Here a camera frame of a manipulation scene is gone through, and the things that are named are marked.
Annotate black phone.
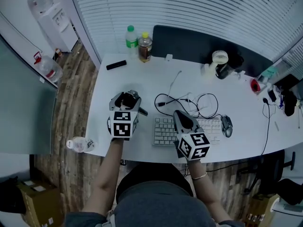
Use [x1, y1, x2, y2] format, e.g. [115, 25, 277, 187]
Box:
[267, 88, 277, 103]

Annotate white window blinds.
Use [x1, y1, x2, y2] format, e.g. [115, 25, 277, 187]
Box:
[68, 0, 303, 63]

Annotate grey computer mouse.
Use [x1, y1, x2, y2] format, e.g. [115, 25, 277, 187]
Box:
[221, 114, 233, 138]

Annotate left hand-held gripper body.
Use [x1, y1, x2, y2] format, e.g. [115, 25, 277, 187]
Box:
[107, 91, 149, 140]

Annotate black bag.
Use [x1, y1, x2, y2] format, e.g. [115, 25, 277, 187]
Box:
[283, 90, 298, 117]

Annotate yellow cap brown tea bottle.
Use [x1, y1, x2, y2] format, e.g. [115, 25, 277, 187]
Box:
[138, 31, 153, 63]

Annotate brown cardboard box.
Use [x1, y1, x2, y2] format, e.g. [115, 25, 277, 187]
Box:
[16, 180, 65, 227]

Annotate white table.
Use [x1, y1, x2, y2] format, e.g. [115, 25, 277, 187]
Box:
[85, 53, 303, 163]

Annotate black office chair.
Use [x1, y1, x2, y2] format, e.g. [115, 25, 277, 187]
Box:
[236, 149, 303, 206]

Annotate black cylindrical device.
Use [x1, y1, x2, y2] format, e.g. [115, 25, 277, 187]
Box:
[106, 60, 127, 71]

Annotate green cap clear bottle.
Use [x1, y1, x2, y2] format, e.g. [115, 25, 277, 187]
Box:
[125, 25, 139, 59]

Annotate white thin cable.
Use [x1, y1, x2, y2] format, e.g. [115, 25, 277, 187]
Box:
[168, 70, 214, 118]

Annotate dark desk divider panel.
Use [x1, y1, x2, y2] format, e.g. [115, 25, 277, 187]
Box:
[151, 25, 274, 78]

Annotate white water dispenser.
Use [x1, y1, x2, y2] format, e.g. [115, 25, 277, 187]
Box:
[35, 2, 79, 53]

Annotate long black power cable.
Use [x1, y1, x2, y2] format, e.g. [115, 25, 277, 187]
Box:
[260, 97, 272, 156]

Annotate teal box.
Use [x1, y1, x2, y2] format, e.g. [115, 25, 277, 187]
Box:
[259, 66, 278, 79]

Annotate clear water bottle white cap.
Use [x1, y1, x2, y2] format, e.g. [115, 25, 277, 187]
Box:
[66, 136, 98, 153]

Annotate white handheld fan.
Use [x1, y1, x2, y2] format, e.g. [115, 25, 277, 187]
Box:
[201, 50, 229, 80]

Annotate person's left forearm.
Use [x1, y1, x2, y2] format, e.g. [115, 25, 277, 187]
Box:
[81, 138, 125, 216]

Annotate water jug with red handle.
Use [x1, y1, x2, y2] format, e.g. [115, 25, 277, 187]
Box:
[34, 52, 63, 84]

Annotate white keyboard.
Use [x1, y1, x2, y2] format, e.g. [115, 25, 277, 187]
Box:
[152, 116, 222, 147]

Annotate person's right forearm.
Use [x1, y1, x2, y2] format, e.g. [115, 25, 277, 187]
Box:
[187, 158, 234, 222]

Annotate frosted glass partition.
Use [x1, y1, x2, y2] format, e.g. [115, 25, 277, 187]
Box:
[0, 35, 59, 155]

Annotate small red object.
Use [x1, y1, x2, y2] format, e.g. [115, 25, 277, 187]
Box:
[250, 79, 261, 92]

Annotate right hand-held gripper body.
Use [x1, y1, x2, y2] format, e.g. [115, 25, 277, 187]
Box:
[174, 123, 211, 162]

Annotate black looped cable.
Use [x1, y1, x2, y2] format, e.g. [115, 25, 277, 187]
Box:
[154, 93, 223, 118]

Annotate person's grey clothing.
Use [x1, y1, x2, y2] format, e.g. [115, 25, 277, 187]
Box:
[63, 163, 240, 227]

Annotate black mug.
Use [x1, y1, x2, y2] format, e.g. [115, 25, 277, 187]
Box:
[215, 64, 235, 80]

